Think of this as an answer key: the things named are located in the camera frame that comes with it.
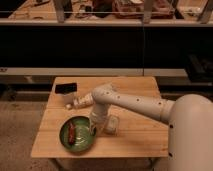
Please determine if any cream gripper wrist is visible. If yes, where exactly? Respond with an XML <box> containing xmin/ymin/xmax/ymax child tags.
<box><xmin>89</xmin><ymin>112</ymin><xmax>107</xmax><ymax>135</ymax></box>

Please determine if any green ceramic bowl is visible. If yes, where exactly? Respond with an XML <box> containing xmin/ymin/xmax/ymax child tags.
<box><xmin>59</xmin><ymin>116</ymin><xmax>96</xmax><ymax>153</ymax></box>

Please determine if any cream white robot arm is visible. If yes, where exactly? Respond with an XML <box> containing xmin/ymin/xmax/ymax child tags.
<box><xmin>90</xmin><ymin>84</ymin><xmax>213</xmax><ymax>171</ymax></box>

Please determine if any beige rectangular sponge block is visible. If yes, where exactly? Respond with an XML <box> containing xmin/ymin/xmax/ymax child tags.
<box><xmin>104</xmin><ymin>115</ymin><xmax>119</xmax><ymax>134</ymax></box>

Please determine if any clear plastic bottle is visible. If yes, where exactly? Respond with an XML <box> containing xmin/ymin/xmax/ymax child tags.
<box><xmin>73</xmin><ymin>95</ymin><xmax>93</xmax><ymax>109</ymax></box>

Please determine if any red chili pepper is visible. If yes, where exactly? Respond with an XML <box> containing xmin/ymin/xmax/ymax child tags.
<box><xmin>68</xmin><ymin>123</ymin><xmax>75</xmax><ymax>144</ymax></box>

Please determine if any wooden table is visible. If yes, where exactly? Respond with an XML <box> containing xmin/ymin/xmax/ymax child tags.
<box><xmin>31</xmin><ymin>77</ymin><xmax>168</xmax><ymax>161</ymax></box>

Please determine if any black box on white cup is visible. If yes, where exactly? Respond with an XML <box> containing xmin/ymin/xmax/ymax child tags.
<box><xmin>55</xmin><ymin>82</ymin><xmax>77</xmax><ymax>105</ymax></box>

